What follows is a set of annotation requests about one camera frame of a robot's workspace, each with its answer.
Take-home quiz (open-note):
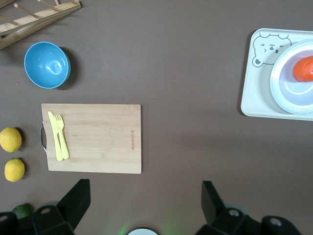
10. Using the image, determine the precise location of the green lime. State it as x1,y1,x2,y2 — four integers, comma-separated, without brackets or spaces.
11,204,32,219

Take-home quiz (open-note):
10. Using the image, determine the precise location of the bamboo cutting board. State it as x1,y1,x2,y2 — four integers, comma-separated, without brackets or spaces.
40,103,142,175

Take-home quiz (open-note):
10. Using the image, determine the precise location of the cream bear print tray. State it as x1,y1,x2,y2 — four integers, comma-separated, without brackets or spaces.
240,28,313,121

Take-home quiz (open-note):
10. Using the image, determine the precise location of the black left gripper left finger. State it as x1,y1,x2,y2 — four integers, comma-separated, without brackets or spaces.
56,179,91,232

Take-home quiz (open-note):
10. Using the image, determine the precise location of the small yellow lemon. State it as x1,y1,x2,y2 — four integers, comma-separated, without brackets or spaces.
4,158,25,183

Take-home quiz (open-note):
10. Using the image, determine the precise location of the pale blue plate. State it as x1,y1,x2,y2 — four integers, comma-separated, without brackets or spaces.
270,38,313,116

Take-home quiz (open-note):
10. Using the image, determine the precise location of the wooden dish rack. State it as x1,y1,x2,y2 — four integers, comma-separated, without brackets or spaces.
0,0,82,50

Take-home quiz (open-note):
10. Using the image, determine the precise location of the orange fruit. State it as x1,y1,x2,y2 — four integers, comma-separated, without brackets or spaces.
293,55,313,83

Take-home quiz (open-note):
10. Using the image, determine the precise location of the large yellow lemon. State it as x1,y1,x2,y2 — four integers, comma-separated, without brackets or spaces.
0,127,22,154

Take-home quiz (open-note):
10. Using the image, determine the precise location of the yellow plastic fork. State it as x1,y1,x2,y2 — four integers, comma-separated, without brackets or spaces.
53,113,70,160

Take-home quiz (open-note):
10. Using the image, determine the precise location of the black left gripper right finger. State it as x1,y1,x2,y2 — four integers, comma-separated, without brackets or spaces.
201,181,226,225

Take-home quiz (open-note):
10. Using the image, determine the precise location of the blue bowl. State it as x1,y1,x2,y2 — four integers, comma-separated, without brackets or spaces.
23,41,72,90

